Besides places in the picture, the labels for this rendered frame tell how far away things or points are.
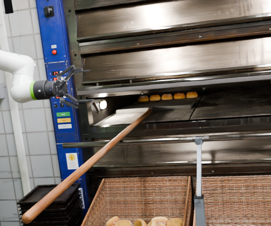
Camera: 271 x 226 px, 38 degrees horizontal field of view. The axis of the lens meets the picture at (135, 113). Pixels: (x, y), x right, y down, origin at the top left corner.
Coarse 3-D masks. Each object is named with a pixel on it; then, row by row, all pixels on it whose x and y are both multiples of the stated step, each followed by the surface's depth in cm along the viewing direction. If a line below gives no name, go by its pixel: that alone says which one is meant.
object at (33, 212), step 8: (136, 120) 233; (128, 128) 213; (120, 136) 196; (112, 144) 183; (104, 152) 171; (88, 160) 156; (96, 160) 161; (80, 168) 147; (88, 168) 152; (72, 176) 138; (80, 176) 144; (64, 184) 131; (56, 192) 125; (40, 200) 118; (48, 200) 119; (32, 208) 112; (40, 208) 114; (24, 216) 108; (32, 216) 109
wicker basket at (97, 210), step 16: (176, 176) 234; (96, 192) 232; (112, 192) 243; (128, 192) 240; (144, 192) 238; (160, 192) 235; (176, 192) 233; (96, 208) 229; (112, 208) 242; (128, 208) 240; (144, 208) 237; (160, 208) 235; (176, 208) 232; (192, 208) 230; (96, 224) 227; (192, 224) 225
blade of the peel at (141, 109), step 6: (168, 102) 313; (174, 102) 309; (180, 102) 306; (186, 102) 302; (192, 102) 299; (120, 108) 299; (126, 108) 306; (132, 108) 303; (138, 108) 282; (144, 108) 281; (156, 108) 279; (162, 108) 278; (168, 108) 277; (174, 108) 276; (180, 108) 275; (186, 108) 274
